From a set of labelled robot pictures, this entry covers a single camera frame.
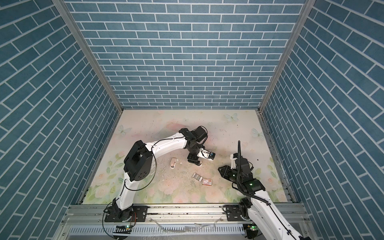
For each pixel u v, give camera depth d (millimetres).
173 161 894
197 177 862
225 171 734
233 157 783
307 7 709
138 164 524
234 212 737
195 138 694
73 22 755
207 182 829
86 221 727
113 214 708
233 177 704
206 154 770
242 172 630
